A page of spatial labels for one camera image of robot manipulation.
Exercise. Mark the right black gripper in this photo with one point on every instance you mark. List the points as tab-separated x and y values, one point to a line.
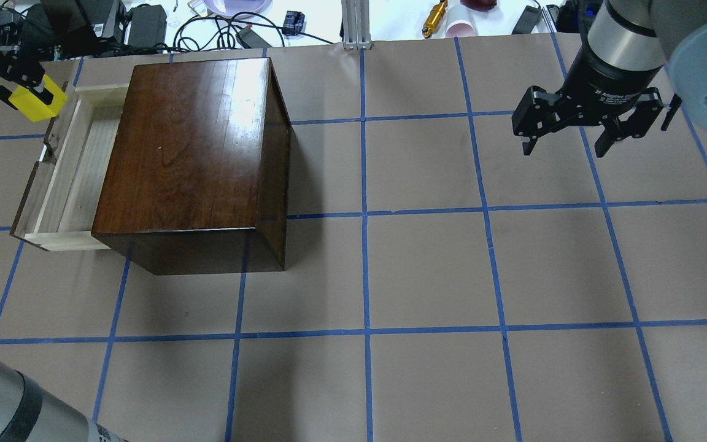
600	83

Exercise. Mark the yellow block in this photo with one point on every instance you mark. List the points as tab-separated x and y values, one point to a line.
33	107

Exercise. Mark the wooden drawer with handle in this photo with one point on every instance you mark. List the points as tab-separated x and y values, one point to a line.
58	206

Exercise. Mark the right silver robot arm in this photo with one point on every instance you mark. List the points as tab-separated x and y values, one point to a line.
641	35

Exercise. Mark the dark wooden drawer cabinet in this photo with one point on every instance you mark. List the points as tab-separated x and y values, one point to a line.
198	174

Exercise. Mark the black power adapter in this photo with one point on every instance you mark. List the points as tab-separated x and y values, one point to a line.
529	18

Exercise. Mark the black laptop charger brick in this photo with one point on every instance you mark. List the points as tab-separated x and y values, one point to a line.
146	29

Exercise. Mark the red mango fruit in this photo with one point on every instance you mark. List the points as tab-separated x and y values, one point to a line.
480	5

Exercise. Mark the gold cylinder tool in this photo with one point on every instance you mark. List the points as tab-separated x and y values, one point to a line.
434	19

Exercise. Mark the purple plate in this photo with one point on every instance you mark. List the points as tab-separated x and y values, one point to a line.
229	8

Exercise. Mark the small blue black device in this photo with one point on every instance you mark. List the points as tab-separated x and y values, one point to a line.
294	23

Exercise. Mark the aluminium frame post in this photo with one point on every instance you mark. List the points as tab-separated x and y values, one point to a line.
356	25

